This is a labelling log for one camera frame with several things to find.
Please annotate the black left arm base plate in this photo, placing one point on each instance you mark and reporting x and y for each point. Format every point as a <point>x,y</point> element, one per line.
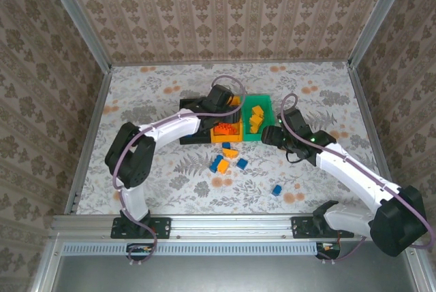
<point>163,227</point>

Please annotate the yellow curved lego brick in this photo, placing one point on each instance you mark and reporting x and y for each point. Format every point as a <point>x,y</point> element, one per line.
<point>230,152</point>

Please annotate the green plastic storage bin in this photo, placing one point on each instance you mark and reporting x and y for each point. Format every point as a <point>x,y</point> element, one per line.
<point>267,108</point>

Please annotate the aluminium frame corner post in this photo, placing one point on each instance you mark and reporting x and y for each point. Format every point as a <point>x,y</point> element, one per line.
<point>378,16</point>
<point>78,19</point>

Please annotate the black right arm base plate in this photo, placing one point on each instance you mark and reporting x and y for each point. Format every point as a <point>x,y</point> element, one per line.
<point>299,229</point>

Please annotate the aluminium frame side rail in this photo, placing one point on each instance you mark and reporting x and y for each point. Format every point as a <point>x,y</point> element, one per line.
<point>89,135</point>
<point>369,118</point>

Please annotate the grey metal shelf plate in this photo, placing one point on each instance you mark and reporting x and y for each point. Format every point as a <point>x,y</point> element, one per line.
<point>221,275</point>

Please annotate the yellow plastic storage bin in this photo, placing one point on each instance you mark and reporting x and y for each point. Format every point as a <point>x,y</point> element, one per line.
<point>226,138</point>

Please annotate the orange lego brick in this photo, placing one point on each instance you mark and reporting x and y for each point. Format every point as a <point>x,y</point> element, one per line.
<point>233,129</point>
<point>221,128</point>

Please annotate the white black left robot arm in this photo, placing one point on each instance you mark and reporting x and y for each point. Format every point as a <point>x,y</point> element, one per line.
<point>170,132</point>

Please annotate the long blue lego brick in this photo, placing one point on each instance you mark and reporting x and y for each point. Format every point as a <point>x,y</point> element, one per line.
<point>215,164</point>

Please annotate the black plastic storage bin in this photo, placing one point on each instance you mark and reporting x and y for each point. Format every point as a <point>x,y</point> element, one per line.
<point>190,140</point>

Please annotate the small electronics connector box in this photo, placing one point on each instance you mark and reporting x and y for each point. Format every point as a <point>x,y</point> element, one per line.
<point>139,249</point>

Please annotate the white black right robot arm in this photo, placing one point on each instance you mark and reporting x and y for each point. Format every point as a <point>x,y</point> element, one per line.
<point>357,176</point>

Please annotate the aluminium frame upright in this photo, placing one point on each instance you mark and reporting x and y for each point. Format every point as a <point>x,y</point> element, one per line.
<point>46,268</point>

